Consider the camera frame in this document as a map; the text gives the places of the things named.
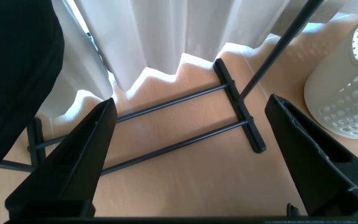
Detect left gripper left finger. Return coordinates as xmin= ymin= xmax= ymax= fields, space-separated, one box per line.
xmin=4 ymin=97 xmax=119 ymax=219

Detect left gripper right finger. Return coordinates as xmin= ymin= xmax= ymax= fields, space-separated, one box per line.
xmin=264 ymin=93 xmax=358 ymax=217

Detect black shorts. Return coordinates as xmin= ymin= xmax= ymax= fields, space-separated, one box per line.
xmin=0 ymin=0 xmax=66 ymax=188

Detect white laundry basket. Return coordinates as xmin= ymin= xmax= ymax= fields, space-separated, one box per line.
xmin=303 ymin=4 xmax=358 ymax=139

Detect black clothes rack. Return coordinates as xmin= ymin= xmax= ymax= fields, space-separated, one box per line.
xmin=0 ymin=0 xmax=324 ymax=177

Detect beige curtain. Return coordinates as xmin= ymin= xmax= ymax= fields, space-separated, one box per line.
xmin=37 ymin=0 xmax=358 ymax=119

